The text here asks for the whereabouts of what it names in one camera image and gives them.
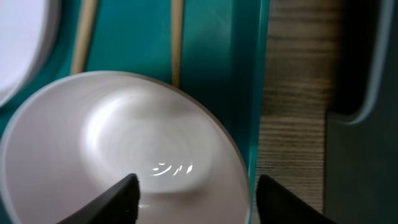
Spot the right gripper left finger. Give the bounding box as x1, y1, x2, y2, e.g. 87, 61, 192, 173
59, 174, 141, 224

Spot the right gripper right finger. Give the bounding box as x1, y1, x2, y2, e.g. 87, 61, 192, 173
256, 175, 335, 224

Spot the medium white bowl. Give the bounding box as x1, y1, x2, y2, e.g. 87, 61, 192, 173
1, 71, 251, 223

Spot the wooden chopstick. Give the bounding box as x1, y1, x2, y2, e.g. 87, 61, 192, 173
70, 0, 98, 75
171, 0, 184, 88

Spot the large white plate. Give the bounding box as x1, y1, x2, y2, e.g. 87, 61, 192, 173
1, 0, 61, 106

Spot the grey dishwasher rack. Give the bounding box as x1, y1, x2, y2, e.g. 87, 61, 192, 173
324, 0, 397, 223

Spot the teal serving tray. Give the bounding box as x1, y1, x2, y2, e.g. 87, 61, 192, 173
0, 0, 271, 224

